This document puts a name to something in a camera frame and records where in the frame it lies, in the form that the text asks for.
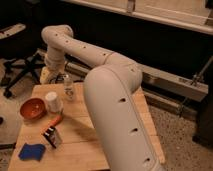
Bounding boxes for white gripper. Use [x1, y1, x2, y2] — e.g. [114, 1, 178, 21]
[40, 67, 64, 84]

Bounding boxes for white ceramic cup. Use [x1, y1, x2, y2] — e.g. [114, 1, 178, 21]
[45, 91, 63, 113]

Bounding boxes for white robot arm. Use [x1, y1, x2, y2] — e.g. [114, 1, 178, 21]
[41, 25, 165, 171]

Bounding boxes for small clear bottle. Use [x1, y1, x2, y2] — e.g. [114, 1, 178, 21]
[63, 74, 74, 101]

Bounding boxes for orange bowl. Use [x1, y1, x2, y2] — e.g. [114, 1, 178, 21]
[20, 98, 46, 120]

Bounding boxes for orange marker pen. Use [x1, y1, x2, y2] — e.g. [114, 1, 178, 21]
[42, 115, 63, 133]

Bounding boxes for black office chair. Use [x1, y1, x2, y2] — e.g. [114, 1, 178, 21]
[0, 0, 43, 98]

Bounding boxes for wooden board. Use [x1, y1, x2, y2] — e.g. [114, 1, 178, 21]
[7, 82, 167, 171]

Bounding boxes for blue cloth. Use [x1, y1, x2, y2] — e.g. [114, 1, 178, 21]
[18, 143, 46, 161]

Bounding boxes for metal floor rail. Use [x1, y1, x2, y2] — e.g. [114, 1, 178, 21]
[38, 49, 210, 122]

